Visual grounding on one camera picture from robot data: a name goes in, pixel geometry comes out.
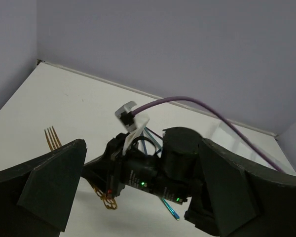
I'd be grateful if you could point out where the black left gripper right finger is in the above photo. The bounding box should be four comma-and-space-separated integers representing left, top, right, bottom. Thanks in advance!
185, 139, 296, 237

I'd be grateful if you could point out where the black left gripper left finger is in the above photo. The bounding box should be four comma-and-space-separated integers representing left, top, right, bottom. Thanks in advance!
0, 139, 86, 233

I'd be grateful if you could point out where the gold metal fork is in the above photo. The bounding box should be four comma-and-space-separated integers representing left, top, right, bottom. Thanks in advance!
44, 125, 118, 210

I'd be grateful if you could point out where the dark teal chopstick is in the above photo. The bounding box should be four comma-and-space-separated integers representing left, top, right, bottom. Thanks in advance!
144, 127, 162, 153

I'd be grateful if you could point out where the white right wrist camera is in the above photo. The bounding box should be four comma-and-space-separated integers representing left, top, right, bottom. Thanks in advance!
114, 101, 150, 155

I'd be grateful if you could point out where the blue metal fork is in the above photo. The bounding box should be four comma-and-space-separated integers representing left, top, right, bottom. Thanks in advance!
141, 139, 148, 155

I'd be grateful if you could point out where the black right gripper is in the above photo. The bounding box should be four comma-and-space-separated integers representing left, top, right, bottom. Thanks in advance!
82, 127, 204, 204

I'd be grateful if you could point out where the white divided utensil tray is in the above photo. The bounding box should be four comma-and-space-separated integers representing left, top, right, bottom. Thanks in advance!
206, 121, 296, 176

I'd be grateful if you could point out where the iridescent metal fork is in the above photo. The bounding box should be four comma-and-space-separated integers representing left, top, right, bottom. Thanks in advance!
159, 197, 180, 221

